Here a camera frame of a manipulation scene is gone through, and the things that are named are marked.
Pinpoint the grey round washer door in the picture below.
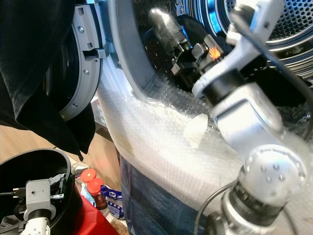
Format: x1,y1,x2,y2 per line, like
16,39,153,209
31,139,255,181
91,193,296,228
46,5,109,121

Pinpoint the grey cloth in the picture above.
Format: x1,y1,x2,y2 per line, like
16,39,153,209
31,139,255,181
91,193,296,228
0,215,26,235

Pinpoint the perforated steel washer drum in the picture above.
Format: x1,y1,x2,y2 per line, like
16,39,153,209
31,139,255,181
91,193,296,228
134,0,313,81

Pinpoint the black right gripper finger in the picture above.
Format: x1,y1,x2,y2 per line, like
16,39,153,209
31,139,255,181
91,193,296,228
149,7,192,44
152,26,187,55

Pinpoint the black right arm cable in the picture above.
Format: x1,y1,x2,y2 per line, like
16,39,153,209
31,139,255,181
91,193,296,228
229,10,313,96
193,180,243,235

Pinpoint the translucent tape piece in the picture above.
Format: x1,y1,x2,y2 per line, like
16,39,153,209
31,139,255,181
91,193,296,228
183,113,210,150

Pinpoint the red plastic container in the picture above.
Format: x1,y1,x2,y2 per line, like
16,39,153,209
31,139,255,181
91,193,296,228
72,200,119,235

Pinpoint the clear bubble wrap sheet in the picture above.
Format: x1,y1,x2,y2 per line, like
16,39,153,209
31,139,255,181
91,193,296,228
97,71,313,223

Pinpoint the black round laundry bucket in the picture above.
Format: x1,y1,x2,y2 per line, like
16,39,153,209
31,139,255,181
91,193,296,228
0,148,85,235

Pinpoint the dark blue denim cover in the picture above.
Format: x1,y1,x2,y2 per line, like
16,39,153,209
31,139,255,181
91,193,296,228
119,156,228,235

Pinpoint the grey washer door gasket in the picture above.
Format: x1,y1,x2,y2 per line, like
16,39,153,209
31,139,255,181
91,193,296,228
107,0,159,96

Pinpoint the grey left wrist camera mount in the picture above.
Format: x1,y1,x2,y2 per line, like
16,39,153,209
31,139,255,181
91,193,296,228
23,179,54,218

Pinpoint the black garment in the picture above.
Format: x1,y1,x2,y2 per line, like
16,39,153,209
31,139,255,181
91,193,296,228
0,0,104,162

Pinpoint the blue white package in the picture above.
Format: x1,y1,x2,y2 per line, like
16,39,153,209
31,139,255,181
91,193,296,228
100,185,126,221

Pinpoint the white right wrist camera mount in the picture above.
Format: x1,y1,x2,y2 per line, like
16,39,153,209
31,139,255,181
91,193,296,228
192,0,292,98

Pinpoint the red capped brown bottle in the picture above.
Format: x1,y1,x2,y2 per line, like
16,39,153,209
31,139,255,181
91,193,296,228
88,178,111,210

